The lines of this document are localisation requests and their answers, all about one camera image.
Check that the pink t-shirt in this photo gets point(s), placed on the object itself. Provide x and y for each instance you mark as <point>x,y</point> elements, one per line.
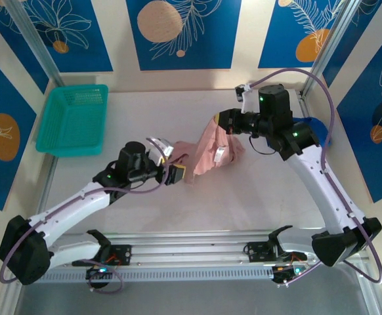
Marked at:
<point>210,154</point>

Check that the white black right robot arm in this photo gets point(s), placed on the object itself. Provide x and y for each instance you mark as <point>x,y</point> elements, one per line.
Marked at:
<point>315,183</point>

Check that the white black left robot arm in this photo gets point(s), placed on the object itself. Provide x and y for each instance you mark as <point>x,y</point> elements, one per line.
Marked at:
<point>73,203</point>

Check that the blue folded t-shirt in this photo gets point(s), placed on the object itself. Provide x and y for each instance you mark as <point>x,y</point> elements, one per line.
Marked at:
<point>319,128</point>

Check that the teal plastic basket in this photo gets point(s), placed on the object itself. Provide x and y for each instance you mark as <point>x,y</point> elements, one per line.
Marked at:
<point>76,124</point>

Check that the blue poster with peach circle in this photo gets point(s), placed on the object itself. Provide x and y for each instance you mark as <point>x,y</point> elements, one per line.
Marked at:
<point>210,33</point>

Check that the small circuit board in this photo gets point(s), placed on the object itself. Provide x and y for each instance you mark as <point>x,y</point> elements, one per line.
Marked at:
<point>97,274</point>
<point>284,274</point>

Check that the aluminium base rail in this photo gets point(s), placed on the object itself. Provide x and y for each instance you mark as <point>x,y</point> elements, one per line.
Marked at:
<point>191,252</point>

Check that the aluminium frame post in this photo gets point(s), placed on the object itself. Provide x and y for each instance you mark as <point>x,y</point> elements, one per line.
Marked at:
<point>36,42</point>
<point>329,42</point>

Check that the blue floral wall poster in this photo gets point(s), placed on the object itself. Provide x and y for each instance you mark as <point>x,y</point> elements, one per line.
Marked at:
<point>20,55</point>
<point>348,49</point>

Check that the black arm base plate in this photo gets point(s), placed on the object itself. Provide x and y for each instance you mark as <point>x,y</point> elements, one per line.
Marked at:
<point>256,251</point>
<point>123,254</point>

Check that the aluminium frame leg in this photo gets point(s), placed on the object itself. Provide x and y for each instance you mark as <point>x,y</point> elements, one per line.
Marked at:
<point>7,303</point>
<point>371,302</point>

